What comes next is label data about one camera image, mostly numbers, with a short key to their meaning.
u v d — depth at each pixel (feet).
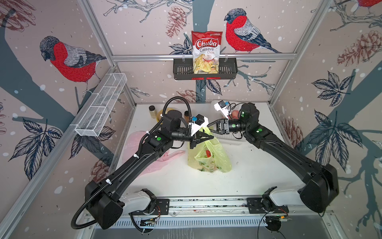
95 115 2.40
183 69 3.10
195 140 1.84
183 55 3.03
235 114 1.88
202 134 1.93
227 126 1.92
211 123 2.02
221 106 2.04
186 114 3.41
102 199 1.23
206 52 2.79
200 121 1.74
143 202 1.98
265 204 2.17
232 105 2.09
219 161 2.24
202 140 2.04
